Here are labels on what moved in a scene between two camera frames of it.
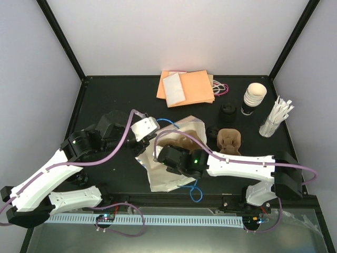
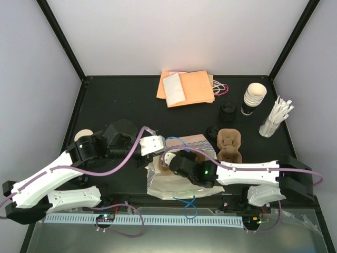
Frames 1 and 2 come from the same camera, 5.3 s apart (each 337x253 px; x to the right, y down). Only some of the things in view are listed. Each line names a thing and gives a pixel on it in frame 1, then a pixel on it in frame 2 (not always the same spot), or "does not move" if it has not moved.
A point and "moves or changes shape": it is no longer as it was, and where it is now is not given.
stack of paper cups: (254, 95) does not move
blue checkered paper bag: (160, 179) to (164, 184)
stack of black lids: (228, 110) does not move
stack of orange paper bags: (184, 88) does not move
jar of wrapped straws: (278, 113) does not move
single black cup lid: (211, 132) does not move
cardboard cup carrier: (184, 140) moves or changes shape
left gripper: (137, 151) to (148, 159)
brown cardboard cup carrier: (228, 140) does not move
